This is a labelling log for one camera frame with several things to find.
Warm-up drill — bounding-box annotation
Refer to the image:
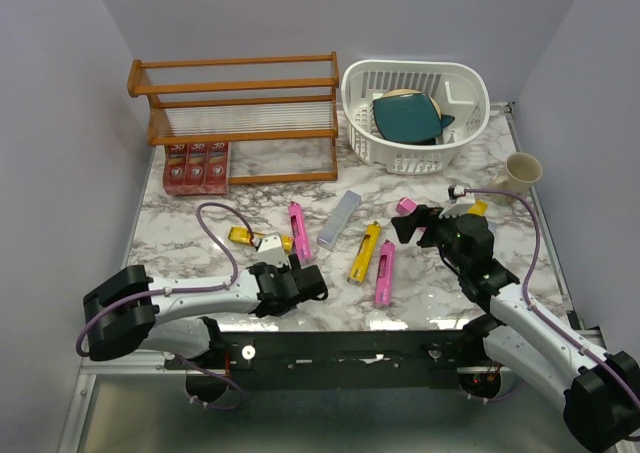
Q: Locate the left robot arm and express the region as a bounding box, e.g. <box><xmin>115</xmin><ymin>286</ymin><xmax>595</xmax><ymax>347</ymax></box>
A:
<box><xmin>75</xmin><ymin>255</ymin><xmax>328</xmax><ymax>368</ymax></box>

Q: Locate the pink toothpaste box centre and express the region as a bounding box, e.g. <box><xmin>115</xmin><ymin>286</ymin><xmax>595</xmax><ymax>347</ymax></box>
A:
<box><xmin>374</xmin><ymin>240</ymin><xmax>396</xmax><ymax>306</ymax></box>

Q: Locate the beige round plate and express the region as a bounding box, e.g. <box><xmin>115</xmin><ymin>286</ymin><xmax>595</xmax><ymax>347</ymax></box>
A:
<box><xmin>381</xmin><ymin>88</ymin><xmax>442</xmax><ymax>118</ymax></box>

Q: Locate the white plastic basket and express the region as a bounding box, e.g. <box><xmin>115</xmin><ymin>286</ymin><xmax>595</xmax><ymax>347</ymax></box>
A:
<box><xmin>341</xmin><ymin>60</ymin><xmax>490</xmax><ymax>175</ymax></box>

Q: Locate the beige ceramic mug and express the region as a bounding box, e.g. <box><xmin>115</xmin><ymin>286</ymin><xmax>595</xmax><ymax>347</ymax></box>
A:
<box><xmin>490</xmin><ymin>152</ymin><xmax>543</xmax><ymax>194</ymax></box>

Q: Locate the red 3D toothpaste box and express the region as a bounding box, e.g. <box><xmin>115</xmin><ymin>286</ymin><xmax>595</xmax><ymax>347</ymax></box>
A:
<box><xmin>162</xmin><ymin>144</ymin><xmax>188</xmax><ymax>196</ymax></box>
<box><xmin>203</xmin><ymin>142</ymin><xmax>229</xmax><ymax>195</ymax></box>
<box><xmin>183</xmin><ymin>143</ymin><xmax>207</xmax><ymax>195</ymax></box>

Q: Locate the silver toothpaste box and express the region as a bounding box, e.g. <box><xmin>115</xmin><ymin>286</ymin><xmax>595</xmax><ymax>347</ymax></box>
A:
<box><xmin>317</xmin><ymin>190</ymin><xmax>361</xmax><ymax>251</ymax></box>

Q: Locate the yellow toothpaste box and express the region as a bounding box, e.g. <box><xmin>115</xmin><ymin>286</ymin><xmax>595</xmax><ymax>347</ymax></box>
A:
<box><xmin>467</xmin><ymin>200</ymin><xmax>488</xmax><ymax>217</ymax></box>
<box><xmin>348</xmin><ymin>221</ymin><xmax>381</xmax><ymax>285</ymax></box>
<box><xmin>228</xmin><ymin>226</ymin><xmax>294</xmax><ymax>253</ymax></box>

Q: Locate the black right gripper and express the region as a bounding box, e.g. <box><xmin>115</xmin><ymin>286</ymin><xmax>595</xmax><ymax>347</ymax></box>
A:
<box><xmin>392</xmin><ymin>203</ymin><xmax>468</xmax><ymax>273</ymax></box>

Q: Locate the pink toothpaste box left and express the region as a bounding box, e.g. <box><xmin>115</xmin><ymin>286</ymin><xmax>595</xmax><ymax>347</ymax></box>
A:
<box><xmin>288</xmin><ymin>201</ymin><xmax>313</xmax><ymax>264</ymax></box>

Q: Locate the teal square plate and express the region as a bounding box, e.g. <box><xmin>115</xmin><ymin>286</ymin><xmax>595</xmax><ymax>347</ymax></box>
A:
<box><xmin>372</xmin><ymin>95</ymin><xmax>443</xmax><ymax>145</ymax></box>

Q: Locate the orange wooden three-tier shelf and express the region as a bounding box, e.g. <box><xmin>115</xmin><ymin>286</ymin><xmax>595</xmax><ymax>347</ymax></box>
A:
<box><xmin>127</xmin><ymin>51</ymin><xmax>340</xmax><ymax>185</ymax></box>

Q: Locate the large pink toothpaste box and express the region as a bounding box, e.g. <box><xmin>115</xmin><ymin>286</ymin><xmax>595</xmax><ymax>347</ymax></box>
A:
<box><xmin>393</xmin><ymin>197</ymin><xmax>430</xmax><ymax>237</ymax></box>

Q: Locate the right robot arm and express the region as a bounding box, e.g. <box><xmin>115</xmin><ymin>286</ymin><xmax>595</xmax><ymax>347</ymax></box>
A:
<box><xmin>391</xmin><ymin>205</ymin><xmax>639</xmax><ymax>452</ymax></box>

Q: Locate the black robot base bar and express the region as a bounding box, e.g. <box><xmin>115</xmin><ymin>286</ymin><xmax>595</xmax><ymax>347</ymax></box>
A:
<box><xmin>186</xmin><ymin>330</ymin><xmax>509</xmax><ymax>400</ymax></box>

